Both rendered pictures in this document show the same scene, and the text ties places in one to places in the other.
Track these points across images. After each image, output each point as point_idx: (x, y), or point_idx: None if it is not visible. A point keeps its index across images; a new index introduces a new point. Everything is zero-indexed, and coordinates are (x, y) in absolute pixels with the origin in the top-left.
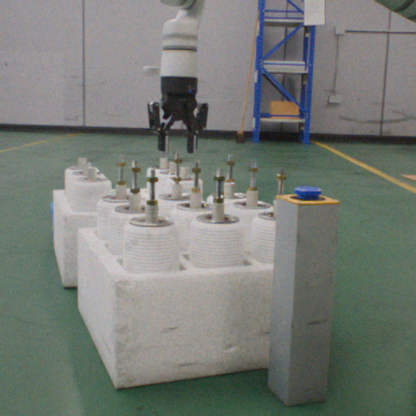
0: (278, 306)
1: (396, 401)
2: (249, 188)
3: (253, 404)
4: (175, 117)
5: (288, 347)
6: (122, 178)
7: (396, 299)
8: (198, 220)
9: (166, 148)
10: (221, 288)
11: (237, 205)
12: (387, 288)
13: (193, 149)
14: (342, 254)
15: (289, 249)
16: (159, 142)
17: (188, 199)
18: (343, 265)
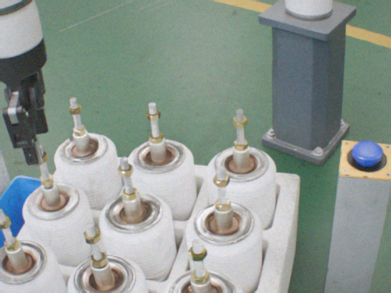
0: (345, 267)
1: (385, 252)
2: (157, 140)
3: None
4: (36, 107)
5: (366, 291)
6: (12, 238)
7: (197, 127)
8: (221, 245)
9: (40, 157)
10: (279, 291)
11: (160, 171)
12: (166, 115)
13: (47, 126)
14: (54, 90)
15: (371, 220)
16: (28, 155)
17: (79, 197)
18: (81, 106)
